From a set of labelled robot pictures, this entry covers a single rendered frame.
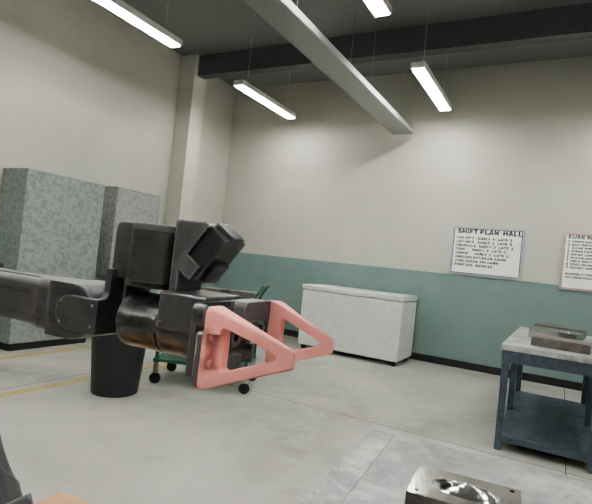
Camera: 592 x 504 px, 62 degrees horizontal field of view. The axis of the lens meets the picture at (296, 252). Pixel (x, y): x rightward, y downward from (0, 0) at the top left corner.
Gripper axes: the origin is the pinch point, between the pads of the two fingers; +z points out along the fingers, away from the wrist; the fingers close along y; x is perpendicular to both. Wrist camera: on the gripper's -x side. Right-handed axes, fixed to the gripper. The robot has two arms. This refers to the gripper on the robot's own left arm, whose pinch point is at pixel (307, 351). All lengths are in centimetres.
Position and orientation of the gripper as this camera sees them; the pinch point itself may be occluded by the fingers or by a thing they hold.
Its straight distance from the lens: 45.0
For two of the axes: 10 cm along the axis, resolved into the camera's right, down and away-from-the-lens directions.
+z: 9.1, 1.0, -3.9
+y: 3.9, 0.5, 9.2
